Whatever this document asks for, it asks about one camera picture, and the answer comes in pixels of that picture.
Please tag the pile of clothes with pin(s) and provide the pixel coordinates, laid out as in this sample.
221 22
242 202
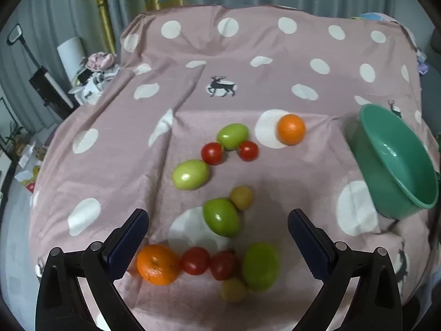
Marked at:
100 60

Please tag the green tomato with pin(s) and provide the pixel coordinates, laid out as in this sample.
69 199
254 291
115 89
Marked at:
260 266
191 174
233 136
221 217

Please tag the dark red tomato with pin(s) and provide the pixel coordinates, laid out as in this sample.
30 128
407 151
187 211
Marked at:
224 265

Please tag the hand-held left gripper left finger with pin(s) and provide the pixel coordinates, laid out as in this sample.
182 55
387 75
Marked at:
127 244

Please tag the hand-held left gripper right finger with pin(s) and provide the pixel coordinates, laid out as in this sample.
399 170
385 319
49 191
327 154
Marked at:
310 244

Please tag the white cylinder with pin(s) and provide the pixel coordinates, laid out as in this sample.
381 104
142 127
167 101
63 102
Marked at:
70 58

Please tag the potted plant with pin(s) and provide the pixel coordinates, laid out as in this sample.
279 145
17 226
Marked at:
13 138

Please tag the yellow patterned curtain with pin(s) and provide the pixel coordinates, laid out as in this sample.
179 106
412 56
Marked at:
103 13

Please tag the orange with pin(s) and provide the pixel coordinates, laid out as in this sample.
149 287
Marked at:
158 264
291 129

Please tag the small yellow-brown fruit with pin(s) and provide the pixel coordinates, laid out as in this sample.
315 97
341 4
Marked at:
242 197
234 289

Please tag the pink polka dot blanket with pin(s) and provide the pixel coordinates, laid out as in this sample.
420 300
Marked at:
310 86

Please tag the pastel patterned cloth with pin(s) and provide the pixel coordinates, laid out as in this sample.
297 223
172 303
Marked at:
375 16

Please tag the purple cloth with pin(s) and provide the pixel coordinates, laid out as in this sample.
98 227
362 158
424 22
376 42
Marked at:
422 63

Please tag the grey-blue sofa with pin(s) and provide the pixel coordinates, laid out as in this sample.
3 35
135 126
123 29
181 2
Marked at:
434 46

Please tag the green plastic bowl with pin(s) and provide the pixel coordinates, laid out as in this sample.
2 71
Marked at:
389 179

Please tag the pile of small boxes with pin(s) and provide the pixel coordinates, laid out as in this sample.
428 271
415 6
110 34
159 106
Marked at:
31 176

